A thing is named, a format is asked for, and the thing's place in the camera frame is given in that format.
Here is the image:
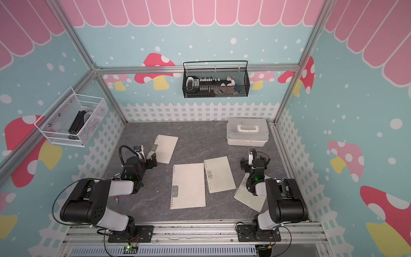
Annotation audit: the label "large spiral notebook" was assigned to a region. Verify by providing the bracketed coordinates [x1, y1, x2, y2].
[170, 163, 206, 209]

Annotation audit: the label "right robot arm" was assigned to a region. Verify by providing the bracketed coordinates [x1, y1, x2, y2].
[240, 148, 309, 233]

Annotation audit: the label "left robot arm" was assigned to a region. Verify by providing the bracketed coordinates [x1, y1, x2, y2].
[60, 153, 157, 233]

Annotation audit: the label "white plastic storage box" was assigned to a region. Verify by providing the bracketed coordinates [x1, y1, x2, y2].
[226, 118, 269, 147]

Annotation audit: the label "black block in white basket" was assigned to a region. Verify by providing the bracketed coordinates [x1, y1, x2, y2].
[68, 110, 87, 140]

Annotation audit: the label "items in black basket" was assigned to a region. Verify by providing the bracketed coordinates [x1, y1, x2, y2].
[183, 76, 241, 98]

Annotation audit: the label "green circuit board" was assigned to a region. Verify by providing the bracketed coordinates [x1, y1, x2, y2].
[123, 245, 139, 254]

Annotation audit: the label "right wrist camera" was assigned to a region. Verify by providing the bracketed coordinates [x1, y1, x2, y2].
[248, 148, 258, 163]

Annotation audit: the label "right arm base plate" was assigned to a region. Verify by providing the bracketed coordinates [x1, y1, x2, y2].
[235, 223, 281, 243]

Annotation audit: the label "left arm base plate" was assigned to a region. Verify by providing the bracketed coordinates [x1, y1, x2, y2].
[108, 226, 154, 244]

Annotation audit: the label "black wire mesh basket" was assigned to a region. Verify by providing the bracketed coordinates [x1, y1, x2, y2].
[182, 60, 250, 98]

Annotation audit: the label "white wire mesh basket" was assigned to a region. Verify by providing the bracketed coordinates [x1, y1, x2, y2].
[34, 88, 109, 147]

